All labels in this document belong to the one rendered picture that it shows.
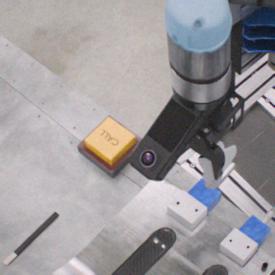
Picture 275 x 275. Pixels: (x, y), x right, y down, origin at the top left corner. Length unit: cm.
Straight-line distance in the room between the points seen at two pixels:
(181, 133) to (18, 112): 55
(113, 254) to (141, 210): 9
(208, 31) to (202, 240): 46
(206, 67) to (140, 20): 172
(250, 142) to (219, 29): 127
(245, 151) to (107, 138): 77
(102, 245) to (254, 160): 91
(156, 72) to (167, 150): 150
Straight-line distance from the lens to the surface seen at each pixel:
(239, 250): 126
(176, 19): 92
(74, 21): 271
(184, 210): 129
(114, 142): 144
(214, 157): 111
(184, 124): 105
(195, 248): 129
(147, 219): 131
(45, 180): 147
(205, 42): 93
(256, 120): 221
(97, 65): 258
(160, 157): 106
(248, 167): 214
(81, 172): 146
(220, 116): 110
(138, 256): 129
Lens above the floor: 206
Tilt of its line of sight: 58 degrees down
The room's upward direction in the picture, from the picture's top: 7 degrees counter-clockwise
